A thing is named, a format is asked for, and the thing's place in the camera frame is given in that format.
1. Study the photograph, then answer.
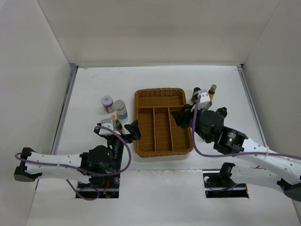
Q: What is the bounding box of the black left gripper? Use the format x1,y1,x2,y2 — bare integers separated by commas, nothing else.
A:
108,119,140,172

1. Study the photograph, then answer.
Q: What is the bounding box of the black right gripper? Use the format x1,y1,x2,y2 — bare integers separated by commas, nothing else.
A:
171,102,212,143

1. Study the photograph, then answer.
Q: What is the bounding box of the silver-lid white granule jar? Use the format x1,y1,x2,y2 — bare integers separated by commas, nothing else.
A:
113,100,128,123

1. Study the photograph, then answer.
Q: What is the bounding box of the yellow-label cork-cap bottle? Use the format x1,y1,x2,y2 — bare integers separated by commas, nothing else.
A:
208,84,217,100

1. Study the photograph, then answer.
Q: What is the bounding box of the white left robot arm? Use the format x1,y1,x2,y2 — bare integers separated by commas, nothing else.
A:
14,119,141,188

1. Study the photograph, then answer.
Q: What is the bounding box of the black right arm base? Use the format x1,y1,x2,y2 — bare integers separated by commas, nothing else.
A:
202,162,249,198

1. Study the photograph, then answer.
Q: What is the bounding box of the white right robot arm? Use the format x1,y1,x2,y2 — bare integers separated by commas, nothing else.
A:
171,104,301,202

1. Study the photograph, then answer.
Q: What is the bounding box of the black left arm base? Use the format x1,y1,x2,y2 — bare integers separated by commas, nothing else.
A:
76,174,120,200

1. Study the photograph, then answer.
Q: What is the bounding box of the black-cap small pepper bottle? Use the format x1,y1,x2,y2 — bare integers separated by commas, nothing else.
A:
190,87,201,103

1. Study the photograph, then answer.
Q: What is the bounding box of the brown wicker divided tray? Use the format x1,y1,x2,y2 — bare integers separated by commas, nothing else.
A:
135,88,193,158

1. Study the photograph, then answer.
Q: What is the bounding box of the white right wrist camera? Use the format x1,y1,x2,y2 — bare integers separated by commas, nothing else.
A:
198,91,212,111

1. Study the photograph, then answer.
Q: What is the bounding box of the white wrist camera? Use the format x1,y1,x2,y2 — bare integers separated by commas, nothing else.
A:
94,118,117,136
198,91,212,111

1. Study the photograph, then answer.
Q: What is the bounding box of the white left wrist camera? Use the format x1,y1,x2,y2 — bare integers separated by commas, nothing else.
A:
94,118,117,136

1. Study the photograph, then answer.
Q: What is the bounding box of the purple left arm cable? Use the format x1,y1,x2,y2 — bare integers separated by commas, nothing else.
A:
15,125,132,201

